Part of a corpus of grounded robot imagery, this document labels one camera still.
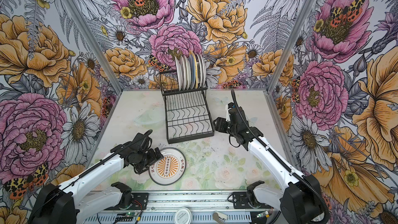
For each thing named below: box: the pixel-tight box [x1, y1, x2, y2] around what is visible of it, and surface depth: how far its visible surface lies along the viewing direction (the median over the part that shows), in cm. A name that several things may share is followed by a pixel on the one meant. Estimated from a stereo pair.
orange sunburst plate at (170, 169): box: [148, 147, 187, 186], surface depth 85 cm
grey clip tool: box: [212, 211, 228, 224], surface depth 70 cm
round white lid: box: [174, 206, 192, 224], surface depth 66 cm
